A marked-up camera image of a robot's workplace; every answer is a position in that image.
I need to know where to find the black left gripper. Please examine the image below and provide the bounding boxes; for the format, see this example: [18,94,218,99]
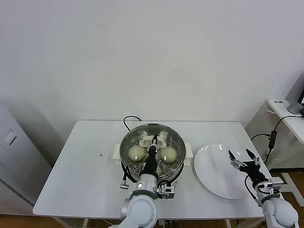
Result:
[142,134,159,176]

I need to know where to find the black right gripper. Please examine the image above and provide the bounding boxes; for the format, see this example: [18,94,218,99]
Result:
[228,149,266,183]

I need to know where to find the round glass pot lid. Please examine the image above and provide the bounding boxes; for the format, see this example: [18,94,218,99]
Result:
[120,123,186,178]

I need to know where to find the perforated steel steamer basket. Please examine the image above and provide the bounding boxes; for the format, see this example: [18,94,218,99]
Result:
[112,123,193,186]

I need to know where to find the large white plate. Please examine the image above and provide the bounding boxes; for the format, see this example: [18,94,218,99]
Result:
[194,143,254,200]

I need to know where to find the white side desk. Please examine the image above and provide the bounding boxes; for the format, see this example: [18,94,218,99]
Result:
[246,98,304,206]

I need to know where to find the monitor with grey stand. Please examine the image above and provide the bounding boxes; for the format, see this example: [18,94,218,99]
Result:
[286,72,304,115]

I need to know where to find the white power strip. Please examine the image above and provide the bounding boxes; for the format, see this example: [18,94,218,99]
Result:
[158,219,176,228]

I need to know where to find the white metal cabinet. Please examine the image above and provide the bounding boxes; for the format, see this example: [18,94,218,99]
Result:
[0,104,54,216]

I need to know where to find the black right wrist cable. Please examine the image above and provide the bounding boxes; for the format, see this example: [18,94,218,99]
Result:
[244,177,262,206]

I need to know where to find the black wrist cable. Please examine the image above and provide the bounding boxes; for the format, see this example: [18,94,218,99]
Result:
[244,177,262,206]
[120,163,143,190]

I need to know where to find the black cable with adapter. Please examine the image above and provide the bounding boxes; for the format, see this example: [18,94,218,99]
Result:
[251,115,304,167]

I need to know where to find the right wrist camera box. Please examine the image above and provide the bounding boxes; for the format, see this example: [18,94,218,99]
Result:
[267,177,285,195]

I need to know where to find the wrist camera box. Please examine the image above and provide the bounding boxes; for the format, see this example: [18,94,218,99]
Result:
[158,182,177,200]
[267,177,285,195]

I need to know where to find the black cooker power cord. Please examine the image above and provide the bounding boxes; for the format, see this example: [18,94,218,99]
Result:
[123,115,143,133]

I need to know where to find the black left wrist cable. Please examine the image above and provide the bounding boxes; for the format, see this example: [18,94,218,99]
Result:
[120,163,143,190]

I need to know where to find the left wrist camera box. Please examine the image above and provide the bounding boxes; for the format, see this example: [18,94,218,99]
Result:
[158,182,177,200]

